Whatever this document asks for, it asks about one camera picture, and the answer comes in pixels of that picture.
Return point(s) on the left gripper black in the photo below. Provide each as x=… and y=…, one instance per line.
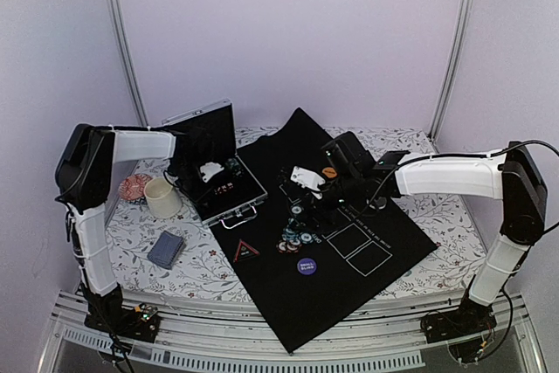
x=202, y=196

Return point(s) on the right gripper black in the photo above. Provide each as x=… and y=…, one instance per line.
x=314, y=208

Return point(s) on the orange big blind button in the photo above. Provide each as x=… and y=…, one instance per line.
x=329, y=172

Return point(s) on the green poker chip stack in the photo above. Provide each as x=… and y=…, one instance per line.
x=234, y=167

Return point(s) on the chip pile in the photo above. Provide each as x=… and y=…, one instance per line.
x=297, y=232

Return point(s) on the purple small blind button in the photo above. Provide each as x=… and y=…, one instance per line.
x=306, y=266

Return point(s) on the blue playing card deck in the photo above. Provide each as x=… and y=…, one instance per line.
x=165, y=250

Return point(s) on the black round dealer button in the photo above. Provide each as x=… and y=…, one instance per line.
x=378, y=203

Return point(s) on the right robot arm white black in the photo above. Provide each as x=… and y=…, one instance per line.
x=509, y=175

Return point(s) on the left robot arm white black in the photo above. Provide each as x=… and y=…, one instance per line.
x=84, y=177

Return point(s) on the aluminium poker chip case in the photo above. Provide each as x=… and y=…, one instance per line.
x=208, y=135

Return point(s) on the dice row in case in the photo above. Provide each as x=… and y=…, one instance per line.
x=223, y=188

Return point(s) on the cream ceramic cup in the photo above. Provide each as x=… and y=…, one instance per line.
x=162, y=198

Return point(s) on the black poker play mat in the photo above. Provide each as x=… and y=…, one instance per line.
x=356, y=260

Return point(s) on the black red triangle button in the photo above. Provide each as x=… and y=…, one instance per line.
x=244, y=251

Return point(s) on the red patterned small dish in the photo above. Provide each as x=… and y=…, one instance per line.
x=131, y=189

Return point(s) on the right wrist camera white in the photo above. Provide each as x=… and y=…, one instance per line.
x=308, y=179

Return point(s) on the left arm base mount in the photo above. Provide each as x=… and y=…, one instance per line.
x=123, y=322

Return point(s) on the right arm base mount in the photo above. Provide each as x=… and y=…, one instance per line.
x=468, y=319

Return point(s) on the left aluminium frame post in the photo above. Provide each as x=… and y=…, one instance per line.
x=117, y=20

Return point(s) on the aluminium frame post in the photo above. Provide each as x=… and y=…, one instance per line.
x=444, y=98
x=117, y=20

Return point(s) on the right aluminium frame post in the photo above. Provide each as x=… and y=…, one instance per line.
x=444, y=98

